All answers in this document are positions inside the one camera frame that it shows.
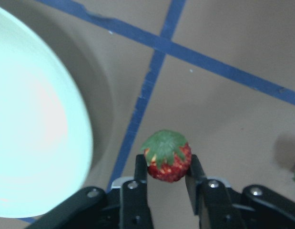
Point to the light green plate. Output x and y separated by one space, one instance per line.
45 133

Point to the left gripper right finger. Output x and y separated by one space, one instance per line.
219 206

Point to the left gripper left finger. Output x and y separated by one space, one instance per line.
123 207

